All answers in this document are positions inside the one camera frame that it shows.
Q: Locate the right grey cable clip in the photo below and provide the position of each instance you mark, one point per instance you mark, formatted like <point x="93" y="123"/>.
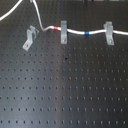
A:
<point x="109" y="32"/>

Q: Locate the middle grey cable clip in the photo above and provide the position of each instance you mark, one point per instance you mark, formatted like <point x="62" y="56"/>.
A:
<point x="63" y="32"/>

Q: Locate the left grey cable clip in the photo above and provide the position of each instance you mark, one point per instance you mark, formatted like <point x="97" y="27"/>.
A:
<point x="32" y="33"/>

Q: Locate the grey cable clip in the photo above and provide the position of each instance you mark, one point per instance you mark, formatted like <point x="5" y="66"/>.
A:
<point x="109" y="32"/>
<point x="32" y="33"/>
<point x="63" y="32"/>

